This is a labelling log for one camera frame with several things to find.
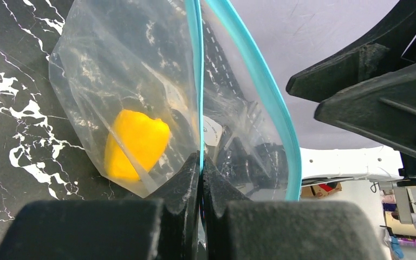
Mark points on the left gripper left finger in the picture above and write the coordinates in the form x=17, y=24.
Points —
x=162, y=226

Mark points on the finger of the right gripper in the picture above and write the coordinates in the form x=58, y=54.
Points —
x=389, y=46
x=382, y=109

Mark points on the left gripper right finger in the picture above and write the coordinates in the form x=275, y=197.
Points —
x=239, y=228

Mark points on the yellow bell pepper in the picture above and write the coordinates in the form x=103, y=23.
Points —
x=145, y=138

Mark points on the clear zip top bag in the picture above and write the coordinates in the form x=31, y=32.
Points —
x=193, y=64

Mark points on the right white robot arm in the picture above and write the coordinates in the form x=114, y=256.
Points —
x=381, y=163

